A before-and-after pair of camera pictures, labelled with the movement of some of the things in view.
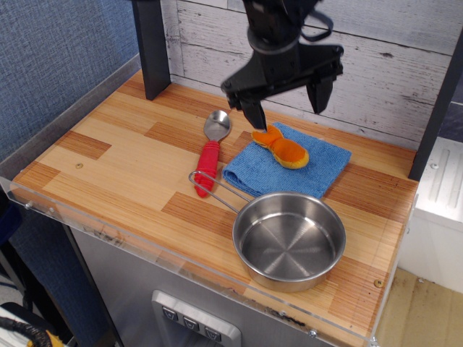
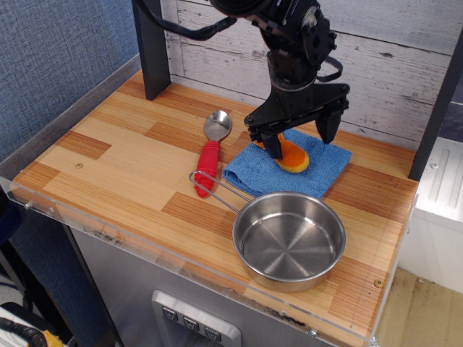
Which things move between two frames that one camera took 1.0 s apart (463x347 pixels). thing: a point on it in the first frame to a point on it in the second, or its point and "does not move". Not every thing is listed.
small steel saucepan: [288, 241] does not move
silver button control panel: [180, 323] does not move
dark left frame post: [152, 44] does not move
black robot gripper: [314, 65] to [291, 103]
